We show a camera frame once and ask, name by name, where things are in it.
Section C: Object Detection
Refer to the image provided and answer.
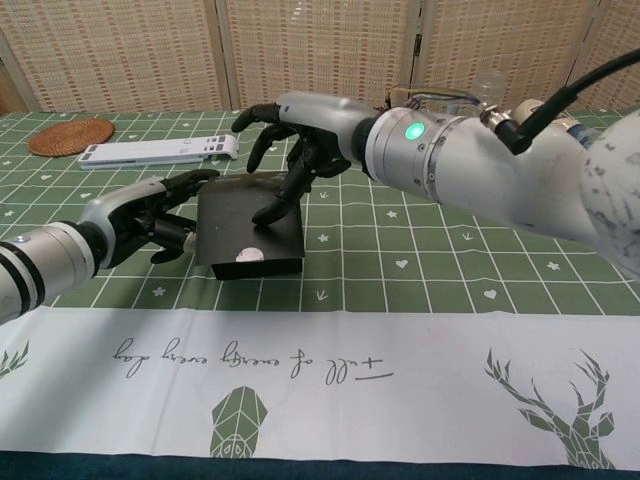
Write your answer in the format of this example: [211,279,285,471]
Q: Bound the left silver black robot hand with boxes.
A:
[79,168,221,270]

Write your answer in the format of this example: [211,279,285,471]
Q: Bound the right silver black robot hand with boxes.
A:
[231,92,381,226]

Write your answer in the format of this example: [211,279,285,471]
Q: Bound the black paper box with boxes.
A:
[194,171,306,281]

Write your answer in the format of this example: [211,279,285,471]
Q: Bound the white folding stand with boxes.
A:
[78,135,239,172]

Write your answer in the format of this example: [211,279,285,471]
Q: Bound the round woven brown coaster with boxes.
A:
[27,118,116,158]

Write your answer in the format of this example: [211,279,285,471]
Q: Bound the green checked tablecloth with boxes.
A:
[0,107,640,474]

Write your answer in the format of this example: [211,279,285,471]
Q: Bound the bamboo folding screen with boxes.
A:
[0,0,640,114]

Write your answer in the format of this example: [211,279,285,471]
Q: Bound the clear plastic jar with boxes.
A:
[472,69,507,107]

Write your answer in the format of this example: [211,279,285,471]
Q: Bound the mayonnaise squeeze bottle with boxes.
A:
[514,98,596,146]

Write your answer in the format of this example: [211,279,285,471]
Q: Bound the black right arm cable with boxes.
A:
[492,47,640,154]

